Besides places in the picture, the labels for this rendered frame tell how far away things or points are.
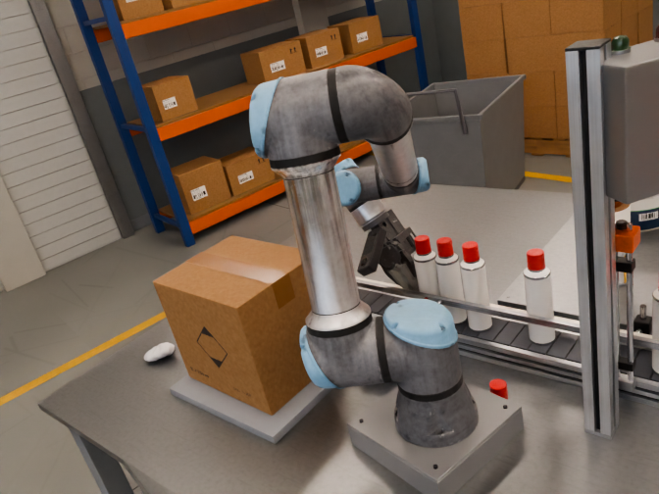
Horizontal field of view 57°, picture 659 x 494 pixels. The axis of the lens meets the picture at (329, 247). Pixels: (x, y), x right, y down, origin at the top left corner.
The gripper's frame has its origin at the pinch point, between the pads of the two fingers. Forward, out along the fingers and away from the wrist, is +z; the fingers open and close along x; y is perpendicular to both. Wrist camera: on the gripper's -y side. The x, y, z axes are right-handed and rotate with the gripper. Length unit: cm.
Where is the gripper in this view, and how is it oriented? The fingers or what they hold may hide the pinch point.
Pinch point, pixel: (416, 293)
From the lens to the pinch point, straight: 145.1
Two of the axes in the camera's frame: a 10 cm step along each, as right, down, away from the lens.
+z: 5.6, 8.3, 0.3
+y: 6.2, -4.5, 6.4
